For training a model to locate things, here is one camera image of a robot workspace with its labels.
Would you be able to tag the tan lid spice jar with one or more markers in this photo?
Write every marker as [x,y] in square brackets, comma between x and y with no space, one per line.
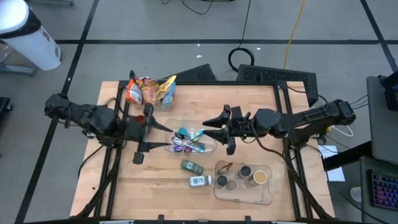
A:
[259,177]

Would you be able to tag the red bowl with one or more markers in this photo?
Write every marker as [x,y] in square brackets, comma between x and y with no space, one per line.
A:
[140,118]

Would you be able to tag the orange label spice jar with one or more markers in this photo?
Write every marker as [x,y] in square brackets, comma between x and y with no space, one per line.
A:
[221,180]

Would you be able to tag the white label seasoning jar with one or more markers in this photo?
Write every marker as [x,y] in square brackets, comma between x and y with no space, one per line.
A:
[197,181]

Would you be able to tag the plain black box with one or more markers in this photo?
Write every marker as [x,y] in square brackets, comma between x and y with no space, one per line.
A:
[196,74]

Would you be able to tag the black desk beam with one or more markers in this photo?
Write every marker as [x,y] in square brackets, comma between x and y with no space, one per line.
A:
[345,157]

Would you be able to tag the small clear saffron jar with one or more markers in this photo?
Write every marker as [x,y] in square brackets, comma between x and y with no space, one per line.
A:
[231,184]

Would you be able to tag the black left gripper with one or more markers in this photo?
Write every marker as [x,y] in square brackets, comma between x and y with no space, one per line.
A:
[136,130]

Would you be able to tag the light grey desk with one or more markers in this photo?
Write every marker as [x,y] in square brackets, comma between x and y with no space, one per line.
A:
[381,124]

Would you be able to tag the black floor equipment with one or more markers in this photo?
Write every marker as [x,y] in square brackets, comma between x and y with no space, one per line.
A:
[4,107]

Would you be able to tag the green spice jar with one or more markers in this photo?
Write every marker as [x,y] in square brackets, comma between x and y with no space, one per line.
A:
[191,167]

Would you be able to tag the backlit keyboard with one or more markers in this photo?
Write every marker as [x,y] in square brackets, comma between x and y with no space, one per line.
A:
[385,189]

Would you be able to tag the blue plastic spoon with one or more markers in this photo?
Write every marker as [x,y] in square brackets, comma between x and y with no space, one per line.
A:
[183,132]

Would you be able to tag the roast beef ramen packet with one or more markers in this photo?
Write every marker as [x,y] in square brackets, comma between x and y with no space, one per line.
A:
[146,81]

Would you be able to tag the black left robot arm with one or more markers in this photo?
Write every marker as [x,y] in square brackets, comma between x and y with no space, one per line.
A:
[93,118]

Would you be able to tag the orange ramen packet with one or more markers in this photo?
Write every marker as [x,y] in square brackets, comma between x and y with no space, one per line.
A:
[134,92]

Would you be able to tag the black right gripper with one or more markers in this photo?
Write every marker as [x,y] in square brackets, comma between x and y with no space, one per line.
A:
[242,126]

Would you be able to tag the white trash can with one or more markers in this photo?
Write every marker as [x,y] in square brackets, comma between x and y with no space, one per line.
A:
[34,46]

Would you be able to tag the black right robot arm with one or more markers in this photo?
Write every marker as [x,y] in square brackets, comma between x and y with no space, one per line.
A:
[311,118]

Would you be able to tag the yellow green ramen packet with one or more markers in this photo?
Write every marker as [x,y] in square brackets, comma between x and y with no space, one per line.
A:
[150,95]

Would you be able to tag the white paper sheet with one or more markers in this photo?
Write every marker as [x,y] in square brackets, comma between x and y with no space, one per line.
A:
[336,174]

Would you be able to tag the purple label spice jar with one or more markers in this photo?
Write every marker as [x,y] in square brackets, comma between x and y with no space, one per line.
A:
[244,171]

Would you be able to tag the yellow snack packet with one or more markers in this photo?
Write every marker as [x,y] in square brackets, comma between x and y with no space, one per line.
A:
[166,85]

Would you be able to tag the grey cart base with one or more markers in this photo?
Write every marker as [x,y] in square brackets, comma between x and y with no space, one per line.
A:
[21,72]

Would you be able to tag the clear plastic bin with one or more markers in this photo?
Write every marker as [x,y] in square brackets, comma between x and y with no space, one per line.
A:
[211,149]
[161,107]
[248,196]

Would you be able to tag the white computer mouse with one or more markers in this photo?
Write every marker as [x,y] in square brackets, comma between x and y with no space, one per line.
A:
[356,194]

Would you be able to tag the black metal table frame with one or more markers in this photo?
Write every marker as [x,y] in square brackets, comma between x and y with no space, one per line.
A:
[199,83]

